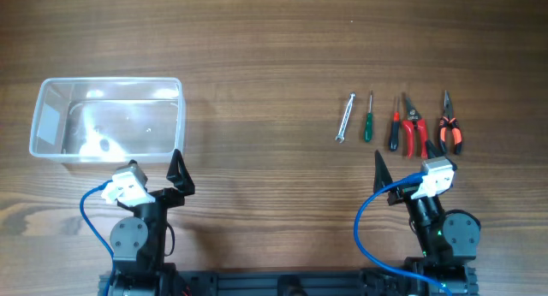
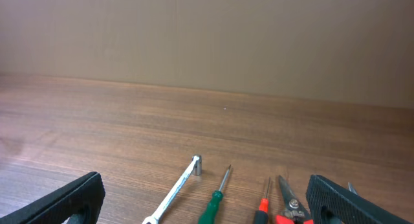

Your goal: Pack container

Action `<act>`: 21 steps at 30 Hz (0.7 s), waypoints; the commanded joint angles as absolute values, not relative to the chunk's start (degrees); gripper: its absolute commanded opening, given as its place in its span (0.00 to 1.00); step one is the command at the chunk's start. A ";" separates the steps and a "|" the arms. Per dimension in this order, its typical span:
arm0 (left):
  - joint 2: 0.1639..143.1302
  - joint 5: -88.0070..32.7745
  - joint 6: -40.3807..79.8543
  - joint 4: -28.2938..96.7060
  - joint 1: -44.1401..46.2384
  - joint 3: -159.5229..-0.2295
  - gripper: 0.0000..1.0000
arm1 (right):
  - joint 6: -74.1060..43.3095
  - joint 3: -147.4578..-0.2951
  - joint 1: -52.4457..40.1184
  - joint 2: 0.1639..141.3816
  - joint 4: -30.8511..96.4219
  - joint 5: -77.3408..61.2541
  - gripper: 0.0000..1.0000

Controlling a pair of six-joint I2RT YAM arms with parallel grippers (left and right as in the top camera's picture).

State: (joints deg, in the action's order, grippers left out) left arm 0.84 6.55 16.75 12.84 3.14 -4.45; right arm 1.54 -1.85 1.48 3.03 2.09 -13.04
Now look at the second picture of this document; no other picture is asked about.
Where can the silver combination wrench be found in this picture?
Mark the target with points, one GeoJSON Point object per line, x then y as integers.
{"type": "Point", "coordinates": [194, 168]}

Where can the orange black needle-nose pliers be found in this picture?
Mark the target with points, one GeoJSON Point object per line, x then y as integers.
{"type": "Point", "coordinates": [351, 188]}

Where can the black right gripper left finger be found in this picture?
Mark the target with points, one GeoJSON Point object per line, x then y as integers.
{"type": "Point", "coordinates": [78, 202]}

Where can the green handled screwdriver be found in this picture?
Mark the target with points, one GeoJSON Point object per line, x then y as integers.
{"type": "Point", "coordinates": [212, 208]}

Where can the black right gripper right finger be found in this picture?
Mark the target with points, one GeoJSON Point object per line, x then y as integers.
{"type": "Point", "coordinates": [331, 203]}

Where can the black red handled screwdriver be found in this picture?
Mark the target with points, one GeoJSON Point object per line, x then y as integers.
{"type": "Point", "coordinates": [261, 214]}

